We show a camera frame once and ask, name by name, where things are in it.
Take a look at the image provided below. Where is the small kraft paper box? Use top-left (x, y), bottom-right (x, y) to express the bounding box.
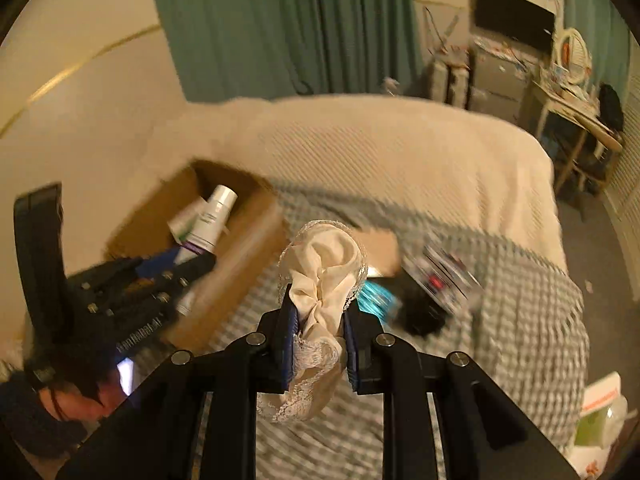
top-left (352, 229), bottom-right (401, 278)

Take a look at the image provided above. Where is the white purple tube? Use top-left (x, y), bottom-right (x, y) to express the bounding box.
top-left (174, 184), bottom-right (240, 317)

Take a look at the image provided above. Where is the dark transparent plastic box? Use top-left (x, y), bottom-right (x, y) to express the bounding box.
top-left (396, 287), bottom-right (449, 337)

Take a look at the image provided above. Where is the black white tissue pack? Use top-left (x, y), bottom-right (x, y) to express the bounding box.
top-left (402, 244), bottom-right (483, 316)

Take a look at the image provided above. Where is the cluttered desk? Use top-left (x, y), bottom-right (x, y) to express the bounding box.
top-left (518, 81), bottom-right (624, 197)

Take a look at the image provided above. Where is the white louvered wardrobe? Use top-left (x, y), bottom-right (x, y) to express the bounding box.
top-left (604, 36), bottom-right (640, 302)

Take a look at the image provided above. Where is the black monitor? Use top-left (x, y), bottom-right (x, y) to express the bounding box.
top-left (474, 0), bottom-right (555, 54)

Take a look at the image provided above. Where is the green curtain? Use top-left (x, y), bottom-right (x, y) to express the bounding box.
top-left (154, 0), bottom-right (423, 103)

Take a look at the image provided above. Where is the grey checkered cloth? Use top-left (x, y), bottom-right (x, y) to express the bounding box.
top-left (194, 179), bottom-right (591, 480)

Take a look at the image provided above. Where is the white round mirror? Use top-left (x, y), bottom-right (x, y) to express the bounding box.
top-left (552, 27), bottom-right (592, 84)

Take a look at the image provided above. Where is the cream bed blanket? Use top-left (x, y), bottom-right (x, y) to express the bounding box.
top-left (141, 94), bottom-right (566, 266)

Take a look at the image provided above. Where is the cream lace scrunchie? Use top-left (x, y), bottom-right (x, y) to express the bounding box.
top-left (258, 220), bottom-right (367, 424)

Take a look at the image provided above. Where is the blue blister pack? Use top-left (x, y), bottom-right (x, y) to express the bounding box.
top-left (357, 280), bottom-right (401, 324)

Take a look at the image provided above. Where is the brown cardboard box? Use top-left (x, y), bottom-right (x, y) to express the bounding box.
top-left (105, 159), bottom-right (288, 353)

